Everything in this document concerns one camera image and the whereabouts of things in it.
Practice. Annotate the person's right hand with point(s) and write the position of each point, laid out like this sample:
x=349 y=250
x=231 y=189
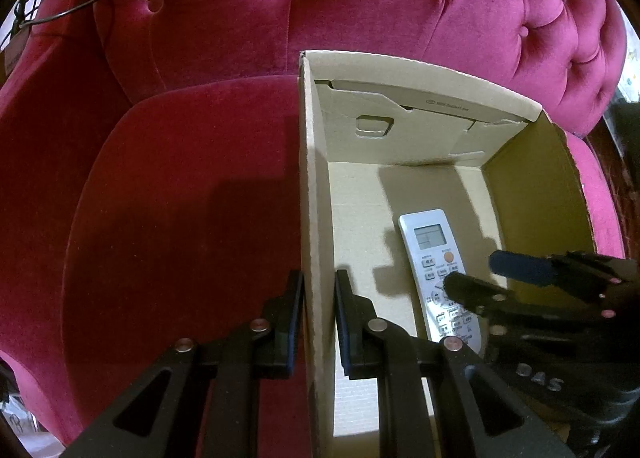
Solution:
x=620 y=298

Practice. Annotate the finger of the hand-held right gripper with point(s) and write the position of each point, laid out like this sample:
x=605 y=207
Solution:
x=520 y=265
x=470 y=288

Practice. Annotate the red velvet tufted sofa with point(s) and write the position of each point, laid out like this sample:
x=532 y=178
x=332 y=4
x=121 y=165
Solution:
x=200 y=188

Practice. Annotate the white remote control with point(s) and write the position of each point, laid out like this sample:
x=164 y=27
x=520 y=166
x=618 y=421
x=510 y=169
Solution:
x=425 y=238

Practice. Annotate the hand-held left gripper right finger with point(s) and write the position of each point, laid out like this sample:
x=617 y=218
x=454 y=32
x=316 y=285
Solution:
x=345 y=333

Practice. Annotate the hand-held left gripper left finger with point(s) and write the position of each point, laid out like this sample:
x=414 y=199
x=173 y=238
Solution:
x=295 y=333

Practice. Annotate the cardboard box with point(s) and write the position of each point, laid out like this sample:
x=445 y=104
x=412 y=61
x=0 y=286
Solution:
x=360 y=218

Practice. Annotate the brown paper bag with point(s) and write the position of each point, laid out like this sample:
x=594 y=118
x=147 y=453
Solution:
x=12 y=52

